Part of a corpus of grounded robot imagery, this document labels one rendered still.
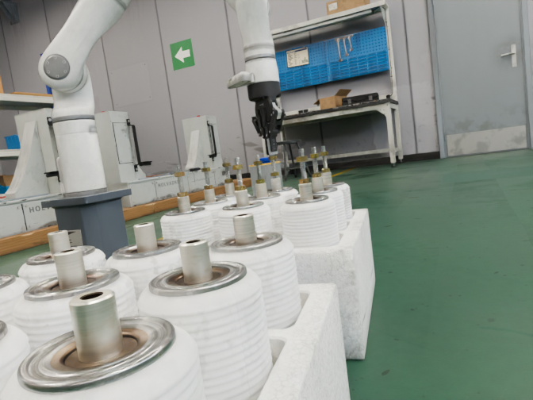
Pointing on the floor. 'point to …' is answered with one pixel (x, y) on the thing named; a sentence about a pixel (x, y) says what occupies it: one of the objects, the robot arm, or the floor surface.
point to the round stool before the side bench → (291, 157)
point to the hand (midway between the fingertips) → (270, 146)
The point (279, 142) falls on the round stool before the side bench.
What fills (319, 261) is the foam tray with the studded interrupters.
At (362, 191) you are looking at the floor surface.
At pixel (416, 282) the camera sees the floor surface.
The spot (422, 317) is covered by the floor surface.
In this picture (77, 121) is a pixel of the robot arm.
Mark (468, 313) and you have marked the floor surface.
